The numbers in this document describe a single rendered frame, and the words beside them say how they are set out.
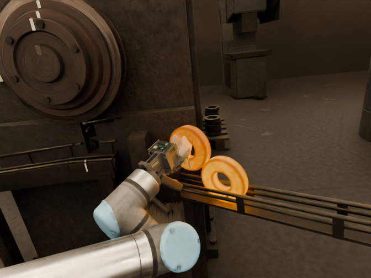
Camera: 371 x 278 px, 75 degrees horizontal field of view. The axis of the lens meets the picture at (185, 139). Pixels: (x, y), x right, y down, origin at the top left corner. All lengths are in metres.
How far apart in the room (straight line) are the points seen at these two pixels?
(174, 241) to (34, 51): 0.75
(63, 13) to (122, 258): 0.79
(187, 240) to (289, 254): 1.12
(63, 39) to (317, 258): 1.54
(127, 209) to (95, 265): 0.18
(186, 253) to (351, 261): 1.24
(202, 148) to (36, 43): 0.64
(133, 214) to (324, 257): 1.21
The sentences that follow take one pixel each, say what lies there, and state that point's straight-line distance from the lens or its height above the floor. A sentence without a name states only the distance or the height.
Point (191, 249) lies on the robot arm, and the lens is 0.52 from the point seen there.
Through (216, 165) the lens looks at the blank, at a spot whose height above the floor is 0.77.
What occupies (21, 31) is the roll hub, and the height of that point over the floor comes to 1.22.
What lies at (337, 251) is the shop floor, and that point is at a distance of 1.67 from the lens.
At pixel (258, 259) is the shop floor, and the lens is 1.53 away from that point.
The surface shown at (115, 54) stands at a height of 1.12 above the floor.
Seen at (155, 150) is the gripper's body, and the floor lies 0.86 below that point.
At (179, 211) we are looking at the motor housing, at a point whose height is 0.53.
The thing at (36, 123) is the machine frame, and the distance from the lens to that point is 1.28.
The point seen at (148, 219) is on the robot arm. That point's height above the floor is 0.73.
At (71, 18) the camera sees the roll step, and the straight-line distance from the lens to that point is 0.98.
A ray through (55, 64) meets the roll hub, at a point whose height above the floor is 1.11.
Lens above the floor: 1.13
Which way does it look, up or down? 21 degrees down
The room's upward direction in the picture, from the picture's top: 6 degrees counter-clockwise
